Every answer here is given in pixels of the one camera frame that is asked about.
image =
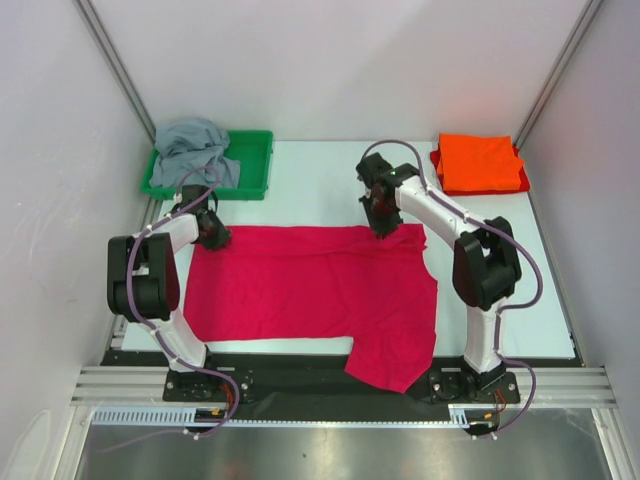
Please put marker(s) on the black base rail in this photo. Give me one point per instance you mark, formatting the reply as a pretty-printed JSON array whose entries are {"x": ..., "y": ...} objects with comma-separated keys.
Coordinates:
[{"x": 287, "y": 383}]

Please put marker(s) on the folded orange t shirt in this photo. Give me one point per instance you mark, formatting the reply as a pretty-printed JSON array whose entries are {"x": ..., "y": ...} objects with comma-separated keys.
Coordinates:
[{"x": 477, "y": 160}]

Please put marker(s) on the crumpled grey t shirt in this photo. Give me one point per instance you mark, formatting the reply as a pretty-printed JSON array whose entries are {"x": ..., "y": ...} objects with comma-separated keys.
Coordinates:
[{"x": 192, "y": 152}]

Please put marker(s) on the aluminium front extrusion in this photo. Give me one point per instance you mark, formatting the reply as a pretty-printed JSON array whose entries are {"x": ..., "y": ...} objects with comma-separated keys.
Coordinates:
[{"x": 555, "y": 388}]

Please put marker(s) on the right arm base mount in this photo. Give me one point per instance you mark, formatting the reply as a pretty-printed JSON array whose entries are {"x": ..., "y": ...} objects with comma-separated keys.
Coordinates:
[{"x": 462, "y": 386}]

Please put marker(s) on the aluminium frame post left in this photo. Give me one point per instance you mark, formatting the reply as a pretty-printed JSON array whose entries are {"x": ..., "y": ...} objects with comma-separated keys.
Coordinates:
[{"x": 108, "y": 50}]

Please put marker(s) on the white slotted cable duct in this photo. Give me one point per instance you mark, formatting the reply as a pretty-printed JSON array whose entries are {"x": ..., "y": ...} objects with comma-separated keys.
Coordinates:
[{"x": 423, "y": 416}]

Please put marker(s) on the crimson red t shirt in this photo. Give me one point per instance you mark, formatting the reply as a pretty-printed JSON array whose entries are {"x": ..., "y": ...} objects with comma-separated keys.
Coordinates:
[{"x": 318, "y": 283}]

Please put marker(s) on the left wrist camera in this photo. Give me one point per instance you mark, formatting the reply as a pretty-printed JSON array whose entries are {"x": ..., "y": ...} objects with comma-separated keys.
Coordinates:
[{"x": 195, "y": 199}]

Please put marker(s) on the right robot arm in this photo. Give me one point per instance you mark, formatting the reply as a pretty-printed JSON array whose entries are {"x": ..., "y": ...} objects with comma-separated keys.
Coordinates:
[{"x": 486, "y": 265}]

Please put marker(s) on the green plastic bin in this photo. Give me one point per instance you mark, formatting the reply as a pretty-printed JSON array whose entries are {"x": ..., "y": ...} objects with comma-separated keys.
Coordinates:
[{"x": 253, "y": 149}]

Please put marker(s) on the aluminium frame post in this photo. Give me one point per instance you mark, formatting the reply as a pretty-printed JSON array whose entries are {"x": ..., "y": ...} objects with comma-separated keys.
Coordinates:
[
  {"x": 577, "y": 35},
  {"x": 108, "y": 50}
]

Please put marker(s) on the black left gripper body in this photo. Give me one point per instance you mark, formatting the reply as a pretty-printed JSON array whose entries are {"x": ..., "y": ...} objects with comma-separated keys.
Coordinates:
[{"x": 217, "y": 234}]

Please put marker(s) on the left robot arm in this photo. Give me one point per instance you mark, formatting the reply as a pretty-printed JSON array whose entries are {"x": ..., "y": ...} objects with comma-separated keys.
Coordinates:
[{"x": 143, "y": 285}]

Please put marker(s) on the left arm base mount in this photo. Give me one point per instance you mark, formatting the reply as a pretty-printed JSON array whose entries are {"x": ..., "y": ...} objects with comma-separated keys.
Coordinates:
[{"x": 193, "y": 387}]

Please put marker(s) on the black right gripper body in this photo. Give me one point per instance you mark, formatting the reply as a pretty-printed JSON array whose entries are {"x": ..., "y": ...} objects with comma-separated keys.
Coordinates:
[{"x": 382, "y": 220}]

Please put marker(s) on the aluminium frame post right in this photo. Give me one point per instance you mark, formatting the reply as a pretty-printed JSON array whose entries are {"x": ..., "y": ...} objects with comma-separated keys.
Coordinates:
[{"x": 577, "y": 35}]

